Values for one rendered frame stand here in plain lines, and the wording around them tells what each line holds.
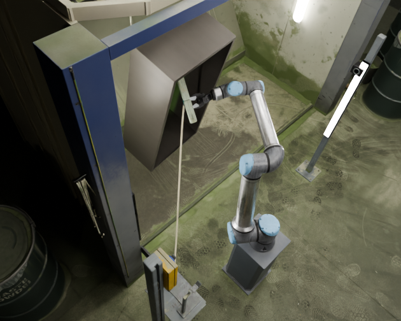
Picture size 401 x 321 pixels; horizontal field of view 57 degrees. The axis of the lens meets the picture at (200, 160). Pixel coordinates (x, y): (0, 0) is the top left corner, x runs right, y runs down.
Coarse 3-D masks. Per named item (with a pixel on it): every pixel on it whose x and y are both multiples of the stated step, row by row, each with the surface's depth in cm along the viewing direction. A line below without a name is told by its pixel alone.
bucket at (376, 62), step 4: (364, 56) 462; (376, 56) 458; (360, 60) 465; (376, 60) 460; (380, 60) 455; (376, 64) 462; (380, 64) 454; (372, 68) 444; (376, 68) 444; (368, 72) 450; (372, 72) 450; (368, 76) 457; (364, 80) 463; (368, 80) 464
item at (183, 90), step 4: (180, 80) 236; (184, 80) 236; (180, 84) 236; (184, 84) 237; (180, 88) 237; (184, 88) 237; (180, 92) 241; (184, 92) 238; (184, 96) 238; (188, 96) 238; (184, 100) 239; (188, 100) 239; (184, 104) 251; (188, 104) 239; (188, 108) 240; (192, 108) 240; (188, 112) 240; (192, 112) 241; (188, 116) 241; (192, 116) 240; (192, 120) 242; (196, 120) 242
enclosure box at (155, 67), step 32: (192, 32) 232; (224, 32) 239; (160, 64) 214; (192, 64) 220; (224, 64) 262; (128, 96) 258; (160, 96) 230; (128, 128) 290; (160, 128) 255; (192, 128) 343; (160, 160) 321
